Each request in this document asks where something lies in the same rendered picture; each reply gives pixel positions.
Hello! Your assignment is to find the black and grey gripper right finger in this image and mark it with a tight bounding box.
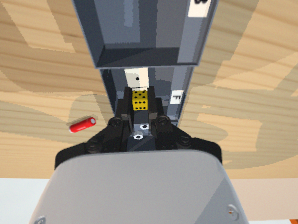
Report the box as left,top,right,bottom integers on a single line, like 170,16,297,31
147,86,223,166

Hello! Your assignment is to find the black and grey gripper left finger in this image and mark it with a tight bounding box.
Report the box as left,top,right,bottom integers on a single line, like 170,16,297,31
54,87,134,170

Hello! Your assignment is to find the yellow die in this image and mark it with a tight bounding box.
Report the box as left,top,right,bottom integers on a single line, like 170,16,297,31
132,90,148,110

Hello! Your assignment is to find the white domino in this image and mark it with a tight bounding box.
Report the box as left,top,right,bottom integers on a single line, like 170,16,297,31
125,68,149,91

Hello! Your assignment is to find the red battery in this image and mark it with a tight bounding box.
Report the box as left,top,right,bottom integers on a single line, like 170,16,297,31
69,117,96,133

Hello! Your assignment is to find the dark grey rack of three bins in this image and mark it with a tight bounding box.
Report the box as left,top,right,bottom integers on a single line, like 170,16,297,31
71,0,219,152

